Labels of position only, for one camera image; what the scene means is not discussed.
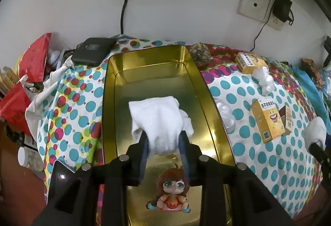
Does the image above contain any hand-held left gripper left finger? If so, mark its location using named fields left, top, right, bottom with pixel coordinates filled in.
left=32, top=130, right=150, bottom=226

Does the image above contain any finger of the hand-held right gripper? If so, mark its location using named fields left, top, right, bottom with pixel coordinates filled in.
left=308, top=142, right=331, bottom=180

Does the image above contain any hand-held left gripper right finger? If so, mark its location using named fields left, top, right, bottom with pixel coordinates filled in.
left=178, top=130, right=298, bottom=226

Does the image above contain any white cloth wad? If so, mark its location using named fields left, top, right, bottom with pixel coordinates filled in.
left=303, top=116, right=327, bottom=154

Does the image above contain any white towel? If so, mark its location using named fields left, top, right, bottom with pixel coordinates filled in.
left=128, top=96, right=195, bottom=157

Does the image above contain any large yellow cartoon box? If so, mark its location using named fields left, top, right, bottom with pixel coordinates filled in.
left=249, top=98, right=286, bottom=144

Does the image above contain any gold tin tray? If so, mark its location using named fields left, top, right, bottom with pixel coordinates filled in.
left=102, top=45, right=237, bottom=226

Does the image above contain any brown dried flower ball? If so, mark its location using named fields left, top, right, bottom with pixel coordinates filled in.
left=190, top=43, right=213, bottom=67

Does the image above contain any brown-haired doll figure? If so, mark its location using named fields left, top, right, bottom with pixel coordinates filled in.
left=146, top=164, right=192, bottom=213

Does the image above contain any small brown box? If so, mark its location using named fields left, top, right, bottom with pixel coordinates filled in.
left=278, top=106, right=293, bottom=136

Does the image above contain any blue cloth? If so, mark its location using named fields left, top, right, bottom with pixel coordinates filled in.
left=292, top=64, right=331, bottom=123

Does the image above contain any clear plastic bag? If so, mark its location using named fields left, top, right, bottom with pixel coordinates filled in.
left=321, top=68, right=331, bottom=102

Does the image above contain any polka dot tablecloth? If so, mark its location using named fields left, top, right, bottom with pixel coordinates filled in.
left=36, top=36, right=331, bottom=219

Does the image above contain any black smartphone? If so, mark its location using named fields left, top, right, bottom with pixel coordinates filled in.
left=48, top=159, right=78, bottom=206

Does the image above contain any brown packet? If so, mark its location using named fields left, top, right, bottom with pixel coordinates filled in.
left=301, top=58, right=322, bottom=87

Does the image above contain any white crumpled plastic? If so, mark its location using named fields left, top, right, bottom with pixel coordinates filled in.
left=253, top=66, right=275, bottom=94

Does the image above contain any small yellow box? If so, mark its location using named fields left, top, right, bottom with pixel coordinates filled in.
left=235, top=52, right=267, bottom=74

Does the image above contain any black box device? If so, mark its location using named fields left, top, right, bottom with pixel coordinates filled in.
left=71, top=38, right=116, bottom=67

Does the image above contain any white cloth bag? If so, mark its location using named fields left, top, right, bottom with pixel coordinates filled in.
left=24, top=56, right=75, bottom=136

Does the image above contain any white jar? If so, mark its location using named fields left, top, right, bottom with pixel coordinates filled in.
left=18, top=147, right=44, bottom=172

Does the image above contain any red bag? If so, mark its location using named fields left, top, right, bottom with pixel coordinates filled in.
left=18, top=33, right=53, bottom=83
left=0, top=81, right=33, bottom=136

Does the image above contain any black power adapter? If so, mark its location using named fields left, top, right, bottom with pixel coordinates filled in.
left=273, top=0, right=294, bottom=25

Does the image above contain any beige carton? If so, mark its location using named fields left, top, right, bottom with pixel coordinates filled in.
left=0, top=67, right=20, bottom=97

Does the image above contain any black metal bracket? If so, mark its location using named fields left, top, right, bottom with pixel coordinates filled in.
left=322, top=36, right=331, bottom=66

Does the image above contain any black hanging cable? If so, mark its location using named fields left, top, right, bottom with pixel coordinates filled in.
left=249, top=10, right=272, bottom=52

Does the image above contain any white wall socket plate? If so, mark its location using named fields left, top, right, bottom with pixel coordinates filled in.
left=266, top=12, right=286, bottom=32

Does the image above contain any white wall socket panel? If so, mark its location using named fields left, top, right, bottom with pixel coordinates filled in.
left=237, top=0, right=275, bottom=22

